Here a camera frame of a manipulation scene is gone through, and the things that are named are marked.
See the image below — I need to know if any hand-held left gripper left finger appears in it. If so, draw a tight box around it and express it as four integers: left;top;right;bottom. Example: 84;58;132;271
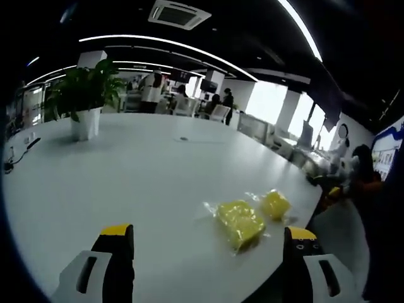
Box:
50;223;136;303

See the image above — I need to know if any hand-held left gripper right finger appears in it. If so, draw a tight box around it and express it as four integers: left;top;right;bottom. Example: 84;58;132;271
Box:
282;225;361;303

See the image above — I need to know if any small yellow silicone block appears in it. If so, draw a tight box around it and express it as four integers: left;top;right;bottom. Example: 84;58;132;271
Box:
245;188;293;222

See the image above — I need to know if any large yellow silicone block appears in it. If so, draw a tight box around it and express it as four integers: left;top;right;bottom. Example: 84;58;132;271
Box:
203;199;271;256

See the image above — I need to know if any white plant pot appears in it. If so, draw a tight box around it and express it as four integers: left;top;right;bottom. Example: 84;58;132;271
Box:
69;106;103;141

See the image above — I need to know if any white office chair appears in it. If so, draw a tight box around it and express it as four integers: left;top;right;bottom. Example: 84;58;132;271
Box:
172;96;198;117
208;104;232;122

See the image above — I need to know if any green potted plant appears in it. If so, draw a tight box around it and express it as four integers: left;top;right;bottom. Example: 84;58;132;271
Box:
43;58;127;123

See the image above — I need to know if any ceiling air conditioner vent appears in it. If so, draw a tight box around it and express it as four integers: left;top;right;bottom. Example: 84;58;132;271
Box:
147;0;212;31

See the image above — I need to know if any black cable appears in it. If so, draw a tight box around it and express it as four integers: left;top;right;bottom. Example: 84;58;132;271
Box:
3;145;32;174

